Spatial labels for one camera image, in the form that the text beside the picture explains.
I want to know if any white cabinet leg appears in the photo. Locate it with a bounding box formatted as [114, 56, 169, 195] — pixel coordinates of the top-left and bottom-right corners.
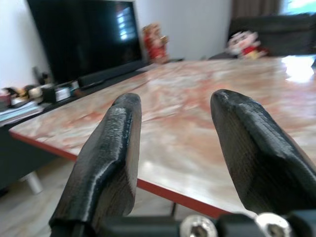
[24, 172, 44, 195]

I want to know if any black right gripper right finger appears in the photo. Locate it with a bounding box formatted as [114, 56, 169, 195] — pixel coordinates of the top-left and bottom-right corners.
[210, 89, 316, 215]

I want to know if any black flat screen television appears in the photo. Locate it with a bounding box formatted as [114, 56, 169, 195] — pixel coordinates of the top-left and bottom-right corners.
[26, 0, 143, 85]

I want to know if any brown curtain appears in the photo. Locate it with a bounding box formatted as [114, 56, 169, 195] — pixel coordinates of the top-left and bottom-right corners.
[233, 0, 281, 20]

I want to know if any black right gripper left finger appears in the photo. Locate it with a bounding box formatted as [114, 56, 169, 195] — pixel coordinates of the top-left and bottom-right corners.
[48, 93, 142, 237]

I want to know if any marble top coffee table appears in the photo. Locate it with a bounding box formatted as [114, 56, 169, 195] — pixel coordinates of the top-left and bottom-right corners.
[8, 54, 316, 220]

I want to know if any plush doll with red shirt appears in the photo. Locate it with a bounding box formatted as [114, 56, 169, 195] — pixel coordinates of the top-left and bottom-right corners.
[226, 31, 270, 60]

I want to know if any black soundbar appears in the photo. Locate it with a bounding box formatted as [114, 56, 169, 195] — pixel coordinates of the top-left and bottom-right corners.
[78, 60, 151, 89]

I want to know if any dark grey sofa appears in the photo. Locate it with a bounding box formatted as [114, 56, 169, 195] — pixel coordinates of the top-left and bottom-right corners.
[208, 13, 316, 60]

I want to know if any black box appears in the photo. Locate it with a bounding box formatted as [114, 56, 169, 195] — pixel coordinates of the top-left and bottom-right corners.
[40, 85, 58, 104]

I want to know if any red gold figurine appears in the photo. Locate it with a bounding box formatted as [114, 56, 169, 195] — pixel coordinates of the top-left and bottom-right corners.
[142, 22, 170, 64]

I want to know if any stack of papers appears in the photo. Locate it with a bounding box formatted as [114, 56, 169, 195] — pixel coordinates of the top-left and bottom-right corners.
[0, 102, 44, 123]

